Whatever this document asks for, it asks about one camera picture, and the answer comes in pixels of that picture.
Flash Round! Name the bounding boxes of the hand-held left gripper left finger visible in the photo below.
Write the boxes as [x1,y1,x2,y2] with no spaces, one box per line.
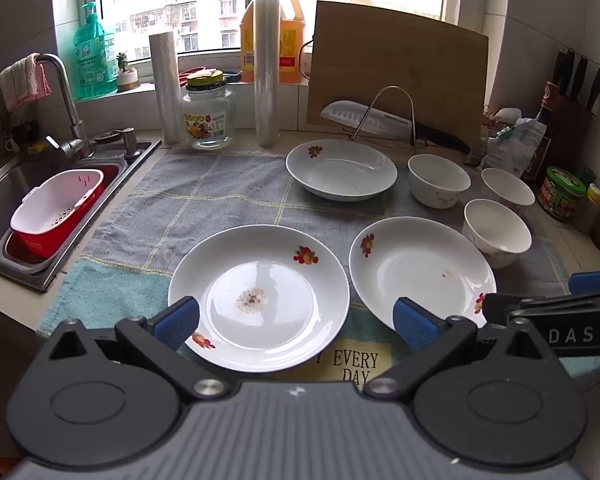
[42,296,231,403]

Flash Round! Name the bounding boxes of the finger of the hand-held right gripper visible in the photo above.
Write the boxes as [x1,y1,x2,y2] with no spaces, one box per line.
[481,291,600,328]
[568,269,600,296]

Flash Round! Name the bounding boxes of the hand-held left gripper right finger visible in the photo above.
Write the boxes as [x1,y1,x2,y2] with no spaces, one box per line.
[362,296,568,403]

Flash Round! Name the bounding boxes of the white fruit-print plate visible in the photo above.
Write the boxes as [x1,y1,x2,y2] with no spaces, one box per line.
[286,139,398,202]
[168,225,351,373]
[349,216,498,333]

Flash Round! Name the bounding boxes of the white flower-print bowl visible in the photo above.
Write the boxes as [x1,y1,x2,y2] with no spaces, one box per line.
[462,199,532,269]
[481,167,536,216]
[407,154,472,209]

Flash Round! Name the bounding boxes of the yellow lid jar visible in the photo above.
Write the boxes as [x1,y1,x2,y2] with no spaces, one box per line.
[575,183,600,235]

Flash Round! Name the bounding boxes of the green lid sauce jar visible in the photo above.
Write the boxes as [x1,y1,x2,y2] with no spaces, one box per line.
[539,166,588,222]

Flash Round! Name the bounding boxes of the grey checked towel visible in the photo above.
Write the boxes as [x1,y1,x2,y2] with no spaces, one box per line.
[35,147,596,386]

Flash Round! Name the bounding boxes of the dark brown knife block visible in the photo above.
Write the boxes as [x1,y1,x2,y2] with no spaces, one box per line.
[535,87,597,186]

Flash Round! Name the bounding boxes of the white printed plastic bag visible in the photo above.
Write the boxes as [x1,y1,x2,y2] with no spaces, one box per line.
[482,117,548,176]

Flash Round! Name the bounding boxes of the red plastic basin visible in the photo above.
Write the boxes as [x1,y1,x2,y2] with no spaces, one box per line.
[5,162,123,263]

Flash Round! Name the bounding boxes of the white plastic colander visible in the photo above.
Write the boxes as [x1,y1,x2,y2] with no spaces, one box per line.
[10,169,105,235]

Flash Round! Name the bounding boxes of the metal soap dispenser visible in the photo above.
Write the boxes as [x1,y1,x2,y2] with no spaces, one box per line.
[94,127,143,160]

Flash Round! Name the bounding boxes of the dark soy sauce bottle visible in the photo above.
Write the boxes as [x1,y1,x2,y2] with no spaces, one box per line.
[522,80,558,186]

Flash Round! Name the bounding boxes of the crumpled food bag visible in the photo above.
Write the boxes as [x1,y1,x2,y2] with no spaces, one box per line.
[481,107,523,131]

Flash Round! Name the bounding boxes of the glass jar with lid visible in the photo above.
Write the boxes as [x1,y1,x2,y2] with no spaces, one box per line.
[181,70,237,151]

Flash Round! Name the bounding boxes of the stainless steel sink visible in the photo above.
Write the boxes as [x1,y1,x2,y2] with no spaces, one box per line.
[0,137,162,293]

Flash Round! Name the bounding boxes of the white paper roll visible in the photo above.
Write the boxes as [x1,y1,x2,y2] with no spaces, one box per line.
[148,30,187,143]

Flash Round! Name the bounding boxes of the metal faucet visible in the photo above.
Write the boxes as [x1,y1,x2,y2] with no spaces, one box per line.
[35,53,93,161]

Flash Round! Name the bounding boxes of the small potted plant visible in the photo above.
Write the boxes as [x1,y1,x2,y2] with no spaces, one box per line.
[115,52,140,92]

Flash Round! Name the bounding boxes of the cling film roll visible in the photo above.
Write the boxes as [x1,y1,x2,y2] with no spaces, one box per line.
[252,0,282,148]

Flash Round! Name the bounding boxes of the bamboo cutting board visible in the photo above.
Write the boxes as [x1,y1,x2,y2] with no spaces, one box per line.
[306,0,490,148]

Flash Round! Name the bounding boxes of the green detergent bottle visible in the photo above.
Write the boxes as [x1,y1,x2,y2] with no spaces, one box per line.
[74,1,118,101]

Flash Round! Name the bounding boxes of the pink white dishcloth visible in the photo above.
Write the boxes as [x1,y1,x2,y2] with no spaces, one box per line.
[0,55,52,112]

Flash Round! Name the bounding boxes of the kitchen knife black handle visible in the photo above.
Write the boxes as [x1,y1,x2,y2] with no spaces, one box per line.
[320,100,472,156]

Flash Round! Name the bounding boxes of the metal wire rack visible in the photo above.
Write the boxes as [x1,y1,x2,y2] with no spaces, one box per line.
[347,86,418,148]

